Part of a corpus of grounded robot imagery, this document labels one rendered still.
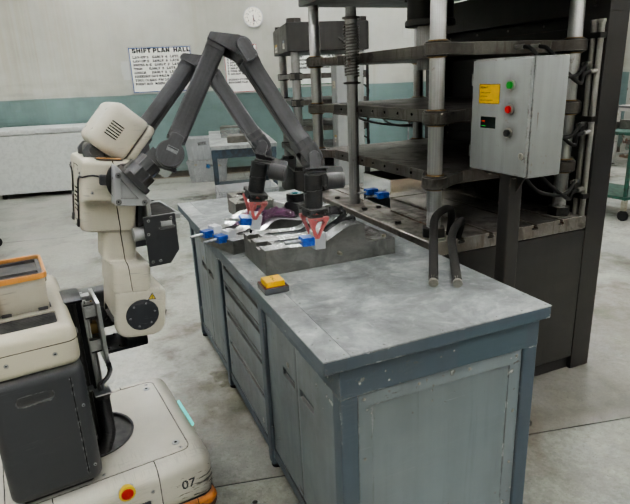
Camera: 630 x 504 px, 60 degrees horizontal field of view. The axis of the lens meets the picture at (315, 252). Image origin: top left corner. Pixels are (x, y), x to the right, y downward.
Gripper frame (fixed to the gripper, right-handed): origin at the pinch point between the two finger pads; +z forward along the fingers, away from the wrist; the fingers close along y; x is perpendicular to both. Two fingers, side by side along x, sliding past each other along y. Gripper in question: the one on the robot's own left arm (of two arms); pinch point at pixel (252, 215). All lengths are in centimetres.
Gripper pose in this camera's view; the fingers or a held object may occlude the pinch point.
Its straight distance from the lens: 198.2
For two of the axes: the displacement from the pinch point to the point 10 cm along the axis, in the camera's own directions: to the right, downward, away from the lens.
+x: -9.1, 0.1, -4.1
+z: -1.6, 9.2, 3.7
